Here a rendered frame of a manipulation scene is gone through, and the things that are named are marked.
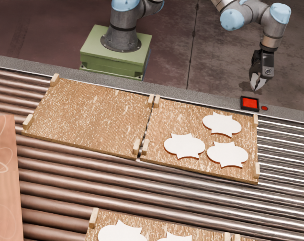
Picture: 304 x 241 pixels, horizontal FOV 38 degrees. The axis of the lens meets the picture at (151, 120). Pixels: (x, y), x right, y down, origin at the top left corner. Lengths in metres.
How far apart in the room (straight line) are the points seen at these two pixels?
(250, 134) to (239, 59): 2.32
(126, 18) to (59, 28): 2.15
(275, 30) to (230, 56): 2.34
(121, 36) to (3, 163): 0.88
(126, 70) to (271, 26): 0.65
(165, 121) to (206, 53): 2.34
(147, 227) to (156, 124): 0.46
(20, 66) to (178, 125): 0.72
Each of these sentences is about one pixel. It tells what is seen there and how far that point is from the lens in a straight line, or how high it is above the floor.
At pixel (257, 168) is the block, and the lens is 1.56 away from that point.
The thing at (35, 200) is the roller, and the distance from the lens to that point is 1.41.
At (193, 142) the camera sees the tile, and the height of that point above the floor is 0.95.
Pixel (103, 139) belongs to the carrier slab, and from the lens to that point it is 1.57.
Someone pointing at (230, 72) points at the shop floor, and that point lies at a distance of 3.80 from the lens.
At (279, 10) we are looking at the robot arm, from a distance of 1.68.
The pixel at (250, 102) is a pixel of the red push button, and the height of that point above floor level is 0.93.
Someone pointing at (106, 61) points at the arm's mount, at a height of 0.94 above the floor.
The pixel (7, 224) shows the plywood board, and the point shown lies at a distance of 1.21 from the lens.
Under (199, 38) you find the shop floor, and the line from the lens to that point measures 4.19.
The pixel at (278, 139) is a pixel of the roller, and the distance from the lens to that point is 1.78.
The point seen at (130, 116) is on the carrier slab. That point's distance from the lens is 1.67.
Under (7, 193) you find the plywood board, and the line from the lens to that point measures 1.28.
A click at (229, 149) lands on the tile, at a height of 0.95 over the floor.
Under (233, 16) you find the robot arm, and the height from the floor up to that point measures 1.33.
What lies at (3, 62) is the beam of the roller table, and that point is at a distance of 1.97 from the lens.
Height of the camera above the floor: 2.01
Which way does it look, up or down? 40 degrees down
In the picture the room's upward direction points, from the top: 10 degrees clockwise
